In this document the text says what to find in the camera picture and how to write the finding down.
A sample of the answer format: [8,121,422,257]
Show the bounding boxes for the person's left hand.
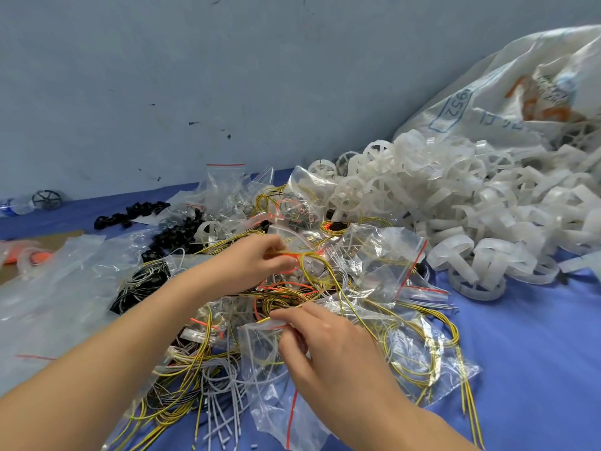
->
[210,233,300,297]

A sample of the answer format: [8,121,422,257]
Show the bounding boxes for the person's right hand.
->
[270,302,410,422]

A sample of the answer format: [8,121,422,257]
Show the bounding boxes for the yellow wire bundle orange tie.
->
[263,248,376,336]

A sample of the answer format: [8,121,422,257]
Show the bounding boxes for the clear zip bag red seal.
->
[237,318,341,450]

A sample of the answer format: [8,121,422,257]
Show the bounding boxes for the person's right forearm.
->
[343,399,480,451]

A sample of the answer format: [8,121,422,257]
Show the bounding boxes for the person's left forearm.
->
[0,258,226,451]

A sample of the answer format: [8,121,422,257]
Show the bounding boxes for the heap of black plastic parts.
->
[93,201,207,315]

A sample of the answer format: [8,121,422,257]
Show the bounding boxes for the heap of white plastic rings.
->
[307,121,601,302]

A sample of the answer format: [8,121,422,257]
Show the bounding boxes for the large clear plastic sheet bag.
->
[0,234,188,400]

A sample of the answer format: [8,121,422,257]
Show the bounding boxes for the brown cardboard piece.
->
[0,230,86,286]

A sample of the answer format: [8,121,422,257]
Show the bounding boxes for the blue table cloth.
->
[0,169,601,451]

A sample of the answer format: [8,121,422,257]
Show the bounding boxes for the orange item in clear bag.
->
[0,239,53,269]

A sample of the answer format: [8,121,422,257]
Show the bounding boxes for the clear plastic water bottle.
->
[0,196,37,218]

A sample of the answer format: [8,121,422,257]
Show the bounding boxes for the large white woven sack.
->
[393,24,601,153]

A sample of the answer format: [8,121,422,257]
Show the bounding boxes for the pile of clear wire bags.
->
[169,163,483,418]

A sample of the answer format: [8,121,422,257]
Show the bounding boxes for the tangle of yellow grey wires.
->
[105,216,486,451]

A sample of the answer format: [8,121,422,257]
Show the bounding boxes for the black spoked plastic ring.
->
[31,189,64,211]

